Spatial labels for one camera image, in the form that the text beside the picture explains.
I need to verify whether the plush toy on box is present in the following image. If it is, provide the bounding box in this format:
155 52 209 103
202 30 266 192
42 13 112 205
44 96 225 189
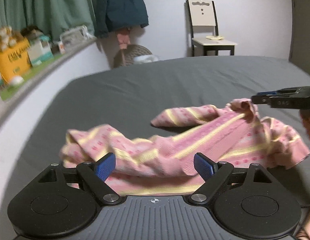
0 25 24 53

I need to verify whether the yellow cloth on chair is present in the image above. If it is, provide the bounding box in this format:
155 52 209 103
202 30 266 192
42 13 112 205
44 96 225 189
205 35 224 41

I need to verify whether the yellow cardboard box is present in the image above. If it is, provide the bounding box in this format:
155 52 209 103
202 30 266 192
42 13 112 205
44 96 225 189
0 38 31 84

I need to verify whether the cream and black chair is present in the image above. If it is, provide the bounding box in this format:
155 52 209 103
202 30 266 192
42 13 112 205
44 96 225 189
185 0 237 56

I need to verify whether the white teal carton box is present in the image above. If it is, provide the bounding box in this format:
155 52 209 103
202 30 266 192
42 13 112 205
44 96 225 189
27 35 53 67

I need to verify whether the clear plastic storage box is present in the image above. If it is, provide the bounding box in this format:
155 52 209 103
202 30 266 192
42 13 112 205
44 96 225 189
60 25 95 48

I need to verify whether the pink striped knit sweater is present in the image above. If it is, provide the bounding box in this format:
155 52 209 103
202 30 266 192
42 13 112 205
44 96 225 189
60 99 310 196

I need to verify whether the pink hanging garment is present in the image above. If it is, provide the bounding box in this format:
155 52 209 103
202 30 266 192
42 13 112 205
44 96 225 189
115 28 130 50

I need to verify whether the green curtain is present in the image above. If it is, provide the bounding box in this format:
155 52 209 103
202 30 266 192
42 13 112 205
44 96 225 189
0 0 96 40

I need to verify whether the round wicker basket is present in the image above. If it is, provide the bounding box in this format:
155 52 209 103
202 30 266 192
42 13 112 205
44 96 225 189
113 44 152 68

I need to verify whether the dark teal hanging jacket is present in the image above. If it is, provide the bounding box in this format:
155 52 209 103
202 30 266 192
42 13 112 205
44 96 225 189
95 0 149 38

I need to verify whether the person's right hand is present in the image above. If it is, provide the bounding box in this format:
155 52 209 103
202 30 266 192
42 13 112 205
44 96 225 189
299 109 310 139

